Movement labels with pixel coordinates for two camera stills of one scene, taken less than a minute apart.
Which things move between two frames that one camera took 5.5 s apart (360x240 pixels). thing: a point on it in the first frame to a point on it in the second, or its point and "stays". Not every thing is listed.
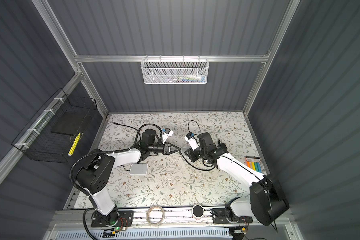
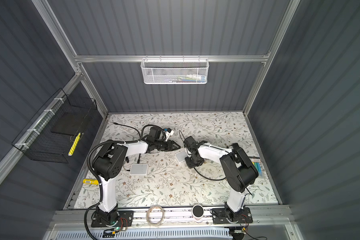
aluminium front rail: x=78 y=218 stays
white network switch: x=139 y=169 stays
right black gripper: x=191 y=154 to x=190 y=164
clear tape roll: x=147 y=213 stays
